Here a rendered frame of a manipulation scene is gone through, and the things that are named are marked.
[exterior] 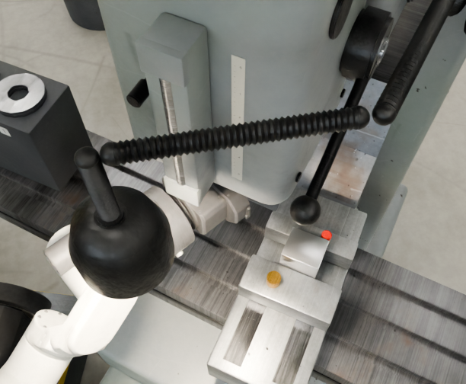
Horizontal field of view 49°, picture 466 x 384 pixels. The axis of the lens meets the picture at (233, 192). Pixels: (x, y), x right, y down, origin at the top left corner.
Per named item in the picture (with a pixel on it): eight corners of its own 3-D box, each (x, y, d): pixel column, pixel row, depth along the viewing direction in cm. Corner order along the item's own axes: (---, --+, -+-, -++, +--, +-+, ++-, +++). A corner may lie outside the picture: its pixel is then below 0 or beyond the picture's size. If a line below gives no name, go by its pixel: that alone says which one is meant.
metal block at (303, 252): (313, 283, 82) (318, 269, 77) (278, 270, 83) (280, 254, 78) (323, 256, 85) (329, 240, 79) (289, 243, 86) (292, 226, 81)
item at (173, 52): (198, 207, 54) (181, 59, 36) (165, 193, 55) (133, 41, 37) (216, 179, 56) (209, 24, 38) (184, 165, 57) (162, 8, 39)
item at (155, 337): (258, 449, 95) (261, 442, 85) (102, 361, 104) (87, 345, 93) (351, 233, 119) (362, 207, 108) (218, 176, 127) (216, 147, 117)
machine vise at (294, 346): (295, 415, 80) (302, 403, 71) (207, 374, 83) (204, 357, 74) (359, 231, 97) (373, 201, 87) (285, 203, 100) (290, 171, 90)
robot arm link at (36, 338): (151, 280, 60) (94, 374, 62) (113, 241, 66) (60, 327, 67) (111, 273, 55) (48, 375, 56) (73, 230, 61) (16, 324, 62)
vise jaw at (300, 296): (326, 332, 80) (330, 324, 76) (237, 294, 83) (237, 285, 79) (338, 298, 83) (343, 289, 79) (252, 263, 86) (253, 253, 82)
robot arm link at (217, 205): (253, 191, 62) (175, 251, 58) (250, 228, 70) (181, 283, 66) (186, 130, 67) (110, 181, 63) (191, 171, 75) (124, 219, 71)
